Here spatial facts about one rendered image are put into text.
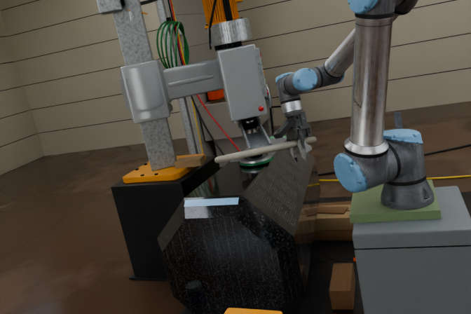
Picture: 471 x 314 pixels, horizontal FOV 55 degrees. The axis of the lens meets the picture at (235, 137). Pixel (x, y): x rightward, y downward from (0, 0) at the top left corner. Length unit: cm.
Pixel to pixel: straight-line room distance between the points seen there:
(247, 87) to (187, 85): 74
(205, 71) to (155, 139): 61
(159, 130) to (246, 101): 88
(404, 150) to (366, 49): 43
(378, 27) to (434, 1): 601
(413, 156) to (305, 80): 50
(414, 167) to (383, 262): 36
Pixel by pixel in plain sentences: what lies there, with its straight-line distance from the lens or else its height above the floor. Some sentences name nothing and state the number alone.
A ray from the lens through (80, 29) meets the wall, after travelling 916.
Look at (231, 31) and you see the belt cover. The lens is 262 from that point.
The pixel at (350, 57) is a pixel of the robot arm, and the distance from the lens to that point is 180.
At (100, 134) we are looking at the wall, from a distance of 933.
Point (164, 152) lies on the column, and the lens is 336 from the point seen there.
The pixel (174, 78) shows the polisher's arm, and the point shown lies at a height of 140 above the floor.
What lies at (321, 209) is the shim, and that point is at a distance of 358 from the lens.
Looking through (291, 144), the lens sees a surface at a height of 112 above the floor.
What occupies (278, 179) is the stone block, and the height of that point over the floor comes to 75.
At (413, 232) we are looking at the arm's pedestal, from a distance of 170.
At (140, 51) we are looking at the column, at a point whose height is 164.
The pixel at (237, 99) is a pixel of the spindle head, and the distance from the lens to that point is 267.
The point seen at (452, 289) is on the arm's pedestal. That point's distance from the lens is 181.
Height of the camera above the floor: 160
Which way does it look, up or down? 12 degrees down
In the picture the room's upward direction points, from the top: 12 degrees counter-clockwise
